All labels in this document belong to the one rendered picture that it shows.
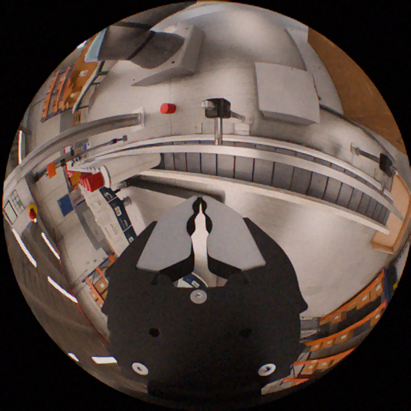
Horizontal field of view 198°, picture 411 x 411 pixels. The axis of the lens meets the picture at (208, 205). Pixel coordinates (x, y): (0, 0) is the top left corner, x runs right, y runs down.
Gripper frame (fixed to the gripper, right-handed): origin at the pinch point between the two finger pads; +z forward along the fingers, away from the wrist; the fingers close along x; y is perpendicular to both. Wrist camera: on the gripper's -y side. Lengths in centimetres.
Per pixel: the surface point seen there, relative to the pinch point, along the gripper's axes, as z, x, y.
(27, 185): -2.1, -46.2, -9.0
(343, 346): -214, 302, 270
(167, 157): 23.7, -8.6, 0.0
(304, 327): -31, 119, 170
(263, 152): 4.8, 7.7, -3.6
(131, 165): 16.4, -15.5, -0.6
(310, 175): 7.4, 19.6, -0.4
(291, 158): 3.0, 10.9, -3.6
